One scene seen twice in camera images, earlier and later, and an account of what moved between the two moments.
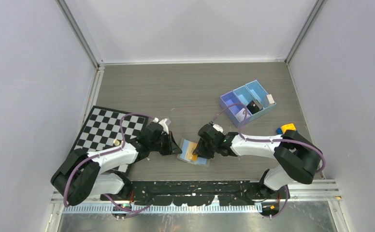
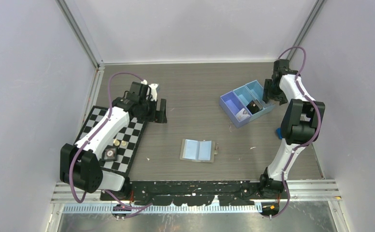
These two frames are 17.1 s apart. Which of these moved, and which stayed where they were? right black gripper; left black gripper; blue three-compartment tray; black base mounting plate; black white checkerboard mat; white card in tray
Moved: right black gripper; left black gripper
Stayed: blue three-compartment tray; black white checkerboard mat; white card in tray; black base mounting plate
